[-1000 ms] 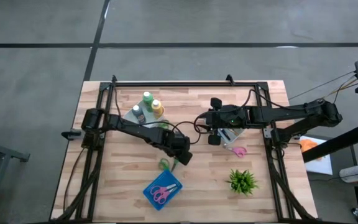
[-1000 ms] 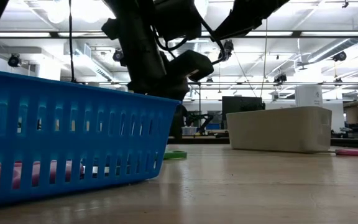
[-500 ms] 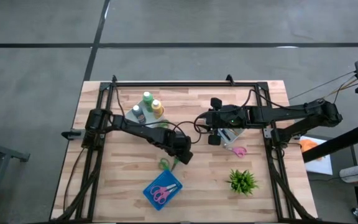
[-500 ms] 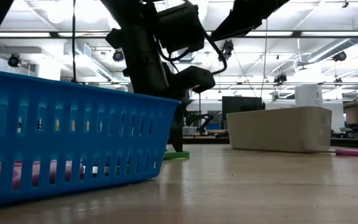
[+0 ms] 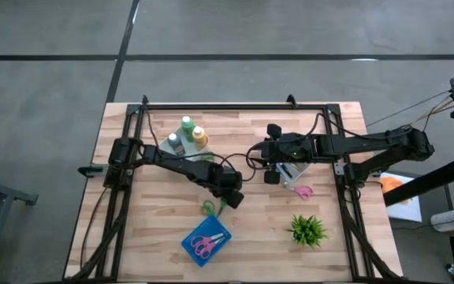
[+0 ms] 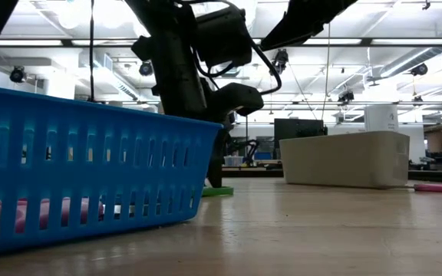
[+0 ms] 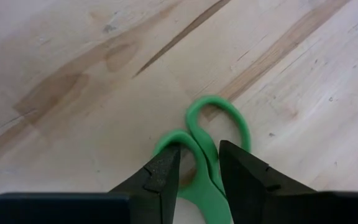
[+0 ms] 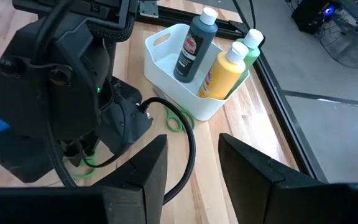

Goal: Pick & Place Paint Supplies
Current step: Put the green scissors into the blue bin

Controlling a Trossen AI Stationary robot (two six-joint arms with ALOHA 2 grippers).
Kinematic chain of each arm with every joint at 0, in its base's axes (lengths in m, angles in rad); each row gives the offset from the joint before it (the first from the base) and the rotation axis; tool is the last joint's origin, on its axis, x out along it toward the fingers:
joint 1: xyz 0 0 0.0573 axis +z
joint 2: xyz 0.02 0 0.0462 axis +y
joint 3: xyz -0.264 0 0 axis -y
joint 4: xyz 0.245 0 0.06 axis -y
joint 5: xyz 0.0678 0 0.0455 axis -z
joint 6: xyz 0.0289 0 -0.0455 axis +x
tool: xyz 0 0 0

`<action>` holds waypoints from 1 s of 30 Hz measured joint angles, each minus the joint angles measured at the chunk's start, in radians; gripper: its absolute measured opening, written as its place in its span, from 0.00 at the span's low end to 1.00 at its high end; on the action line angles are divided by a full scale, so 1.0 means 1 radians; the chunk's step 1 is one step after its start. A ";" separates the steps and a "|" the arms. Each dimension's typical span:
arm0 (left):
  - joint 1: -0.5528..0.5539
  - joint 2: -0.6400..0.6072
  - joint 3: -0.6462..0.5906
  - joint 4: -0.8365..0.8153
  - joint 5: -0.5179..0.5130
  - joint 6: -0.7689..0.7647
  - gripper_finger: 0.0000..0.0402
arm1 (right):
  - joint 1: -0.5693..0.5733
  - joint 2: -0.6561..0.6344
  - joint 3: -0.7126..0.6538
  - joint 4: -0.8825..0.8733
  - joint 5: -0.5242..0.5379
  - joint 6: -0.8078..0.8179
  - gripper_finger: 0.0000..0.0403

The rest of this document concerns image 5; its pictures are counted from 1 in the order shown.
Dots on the grey plastic bin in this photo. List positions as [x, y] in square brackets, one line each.
[304, 173]

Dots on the blue slotted plastic basket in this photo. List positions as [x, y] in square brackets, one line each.
[211, 225]

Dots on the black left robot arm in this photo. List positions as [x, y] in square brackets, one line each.
[179, 165]

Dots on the black diagonal beam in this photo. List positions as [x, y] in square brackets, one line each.
[428, 181]

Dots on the green plant in white pot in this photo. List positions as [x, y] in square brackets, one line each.
[307, 230]

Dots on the white plastic bin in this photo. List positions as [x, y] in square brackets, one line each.
[164, 145]

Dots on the grey metal stand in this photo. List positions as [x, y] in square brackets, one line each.
[2, 189]

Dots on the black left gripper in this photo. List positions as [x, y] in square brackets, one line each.
[227, 183]

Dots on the white roll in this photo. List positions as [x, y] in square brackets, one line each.
[447, 220]

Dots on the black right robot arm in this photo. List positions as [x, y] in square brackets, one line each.
[369, 146]

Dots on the orange cloth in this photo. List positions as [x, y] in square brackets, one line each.
[392, 184]

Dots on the yellow paint bottle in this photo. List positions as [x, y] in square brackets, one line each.
[200, 140]

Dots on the silver mounting bracket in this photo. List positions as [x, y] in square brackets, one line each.
[339, 169]

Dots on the black paint bottle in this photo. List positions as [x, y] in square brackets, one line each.
[176, 146]

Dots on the green paint bottle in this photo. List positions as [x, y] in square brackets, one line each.
[188, 128]

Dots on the white board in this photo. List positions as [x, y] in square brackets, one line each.
[406, 211]

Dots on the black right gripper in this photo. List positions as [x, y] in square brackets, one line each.
[294, 150]

